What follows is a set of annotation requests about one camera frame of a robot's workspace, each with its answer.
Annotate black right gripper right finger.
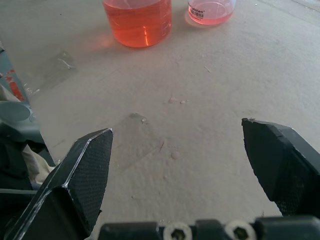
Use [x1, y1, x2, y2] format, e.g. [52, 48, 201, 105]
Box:
[241, 117, 320, 218]

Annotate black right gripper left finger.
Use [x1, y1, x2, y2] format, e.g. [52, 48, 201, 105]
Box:
[4, 127, 114, 240]

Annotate beige cloth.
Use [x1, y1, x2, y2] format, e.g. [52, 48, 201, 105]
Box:
[21, 144, 56, 186]

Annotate grey machine base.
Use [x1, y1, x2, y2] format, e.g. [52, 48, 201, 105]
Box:
[0, 41, 56, 195]

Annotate small beaker with pink liquid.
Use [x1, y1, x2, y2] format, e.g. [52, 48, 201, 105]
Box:
[184, 0, 237, 26]

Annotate large beaker with red liquid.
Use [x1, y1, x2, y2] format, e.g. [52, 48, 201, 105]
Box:
[102, 0, 173, 49]

